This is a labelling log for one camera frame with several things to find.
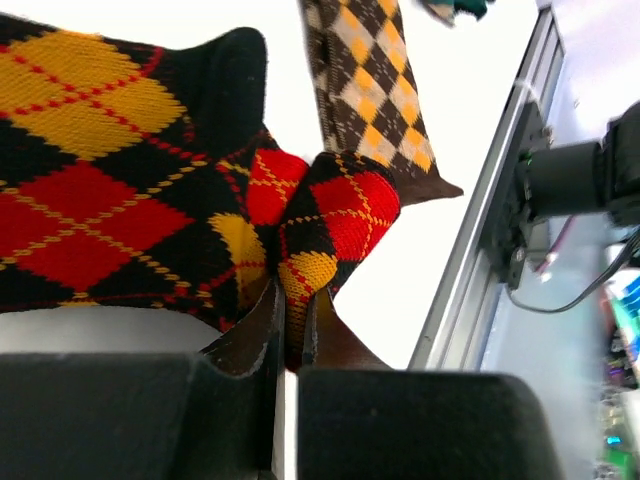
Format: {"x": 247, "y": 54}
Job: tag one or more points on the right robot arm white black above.
{"x": 598, "y": 176}

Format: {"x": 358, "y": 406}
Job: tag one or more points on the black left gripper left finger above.
{"x": 207, "y": 415}

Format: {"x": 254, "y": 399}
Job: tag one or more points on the aluminium rail frame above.
{"x": 457, "y": 326}

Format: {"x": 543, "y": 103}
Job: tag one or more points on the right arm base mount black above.
{"x": 515, "y": 200}

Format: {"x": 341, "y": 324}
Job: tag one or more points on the brown yellow argyle sock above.
{"x": 366, "y": 93}

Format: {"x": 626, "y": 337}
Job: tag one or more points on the dark green sock bear motif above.
{"x": 446, "y": 11}

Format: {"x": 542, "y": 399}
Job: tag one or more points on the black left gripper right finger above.
{"x": 358, "y": 420}

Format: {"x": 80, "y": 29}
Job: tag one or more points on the black red yellow argyle sock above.
{"x": 138, "y": 176}

